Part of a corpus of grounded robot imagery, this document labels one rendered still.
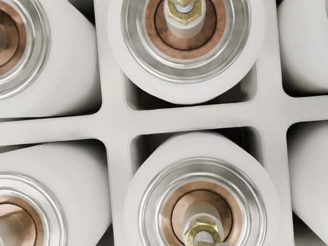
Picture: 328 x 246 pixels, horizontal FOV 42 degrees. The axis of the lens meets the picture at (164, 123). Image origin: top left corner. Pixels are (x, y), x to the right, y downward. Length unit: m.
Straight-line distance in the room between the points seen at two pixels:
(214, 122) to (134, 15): 0.11
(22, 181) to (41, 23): 0.09
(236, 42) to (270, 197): 0.09
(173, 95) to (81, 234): 0.10
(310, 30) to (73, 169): 0.17
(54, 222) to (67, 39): 0.11
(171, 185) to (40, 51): 0.11
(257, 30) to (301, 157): 0.11
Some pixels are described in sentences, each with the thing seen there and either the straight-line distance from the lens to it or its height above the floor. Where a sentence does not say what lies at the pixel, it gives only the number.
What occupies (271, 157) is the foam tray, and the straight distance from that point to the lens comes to 0.33.
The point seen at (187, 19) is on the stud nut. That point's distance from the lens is 0.22.
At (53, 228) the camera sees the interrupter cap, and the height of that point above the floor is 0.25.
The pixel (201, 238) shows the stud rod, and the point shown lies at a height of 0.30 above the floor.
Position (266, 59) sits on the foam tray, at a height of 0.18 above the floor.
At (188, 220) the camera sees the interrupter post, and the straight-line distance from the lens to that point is 0.23.
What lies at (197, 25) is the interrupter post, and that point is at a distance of 0.23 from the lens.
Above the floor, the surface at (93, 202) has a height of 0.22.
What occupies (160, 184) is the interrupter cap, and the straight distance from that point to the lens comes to 0.25.
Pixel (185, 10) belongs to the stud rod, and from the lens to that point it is 0.21.
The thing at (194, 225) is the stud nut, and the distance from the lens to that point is 0.22.
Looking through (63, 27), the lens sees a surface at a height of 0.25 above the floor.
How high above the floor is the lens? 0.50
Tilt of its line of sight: 86 degrees down
